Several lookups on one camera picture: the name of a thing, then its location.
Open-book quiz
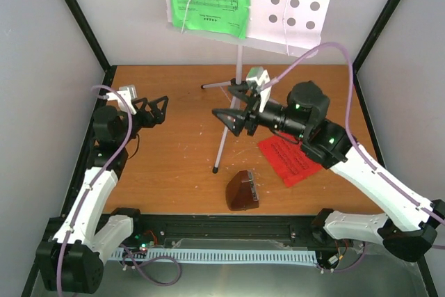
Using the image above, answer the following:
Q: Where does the black aluminium frame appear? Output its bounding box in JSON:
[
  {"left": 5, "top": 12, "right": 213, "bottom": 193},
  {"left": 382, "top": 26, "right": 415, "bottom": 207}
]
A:
[{"left": 21, "top": 0, "right": 438, "bottom": 296}]

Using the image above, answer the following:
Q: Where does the clear plastic metronome cover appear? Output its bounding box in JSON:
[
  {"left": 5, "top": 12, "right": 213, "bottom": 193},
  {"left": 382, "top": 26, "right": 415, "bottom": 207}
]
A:
[{"left": 248, "top": 170, "right": 259, "bottom": 202}]

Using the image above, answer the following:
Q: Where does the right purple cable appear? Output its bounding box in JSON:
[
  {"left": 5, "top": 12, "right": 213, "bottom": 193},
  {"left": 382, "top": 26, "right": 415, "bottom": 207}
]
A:
[{"left": 266, "top": 42, "right": 445, "bottom": 274}]

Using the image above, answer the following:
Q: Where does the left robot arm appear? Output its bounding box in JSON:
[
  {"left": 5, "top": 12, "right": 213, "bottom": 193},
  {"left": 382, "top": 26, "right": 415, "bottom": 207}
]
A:
[{"left": 35, "top": 91, "right": 169, "bottom": 294}]

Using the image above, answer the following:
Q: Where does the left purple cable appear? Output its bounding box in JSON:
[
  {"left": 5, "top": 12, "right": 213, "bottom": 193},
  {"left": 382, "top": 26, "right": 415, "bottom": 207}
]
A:
[{"left": 55, "top": 84, "right": 182, "bottom": 294}]

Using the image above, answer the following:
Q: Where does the red sheet music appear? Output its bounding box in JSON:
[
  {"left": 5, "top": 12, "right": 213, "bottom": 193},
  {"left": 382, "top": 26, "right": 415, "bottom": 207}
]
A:
[{"left": 258, "top": 134, "right": 322, "bottom": 188}]

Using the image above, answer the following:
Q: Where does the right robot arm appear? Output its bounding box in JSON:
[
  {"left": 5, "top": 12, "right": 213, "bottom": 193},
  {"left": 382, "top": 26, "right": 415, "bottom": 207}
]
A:
[{"left": 212, "top": 81, "right": 444, "bottom": 262}]

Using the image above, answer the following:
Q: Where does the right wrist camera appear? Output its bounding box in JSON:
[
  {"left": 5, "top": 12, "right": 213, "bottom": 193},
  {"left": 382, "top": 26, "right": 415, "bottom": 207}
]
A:
[{"left": 246, "top": 67, "right": 271, "bottom": 113}]

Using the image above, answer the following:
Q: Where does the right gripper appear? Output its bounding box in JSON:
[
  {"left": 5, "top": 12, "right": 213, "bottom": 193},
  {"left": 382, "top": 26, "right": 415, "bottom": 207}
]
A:
[{"left": 211, "top": 83, "right": 307, "bottom": 139}]

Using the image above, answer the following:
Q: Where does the brown wooden metronome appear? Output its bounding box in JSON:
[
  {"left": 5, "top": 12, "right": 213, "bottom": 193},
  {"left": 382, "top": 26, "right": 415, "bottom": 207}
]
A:
[{"left": 225, "top": 170, "right": 259, "bottom": 211}]

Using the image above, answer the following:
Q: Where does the purple cable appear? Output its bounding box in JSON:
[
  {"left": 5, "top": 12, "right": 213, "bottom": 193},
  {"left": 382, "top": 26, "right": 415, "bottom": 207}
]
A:
[
  {"left": 55, "top": 84, "right": 182, "bottom": 294},
  {"left": 266, "top": 42, "right": 445, "bottom": 274}
]

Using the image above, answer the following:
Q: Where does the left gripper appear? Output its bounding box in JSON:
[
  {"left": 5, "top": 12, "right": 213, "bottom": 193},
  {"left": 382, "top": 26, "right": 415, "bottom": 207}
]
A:
[{"left": 116, "top": 96, "right": 168, "bottom": 145}]

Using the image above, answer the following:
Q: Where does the light blue cable duct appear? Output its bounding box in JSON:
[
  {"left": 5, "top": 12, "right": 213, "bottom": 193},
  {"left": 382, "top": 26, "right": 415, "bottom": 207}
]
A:
[{"left": 107, "top": 246, "right": 319, "bottom": 265}]

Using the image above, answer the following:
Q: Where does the lilac music stand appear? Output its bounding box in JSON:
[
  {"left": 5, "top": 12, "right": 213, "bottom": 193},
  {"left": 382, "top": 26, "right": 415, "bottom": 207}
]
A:
[{"left": 159, "top": 0, "right": 341, "bottom": 175}]

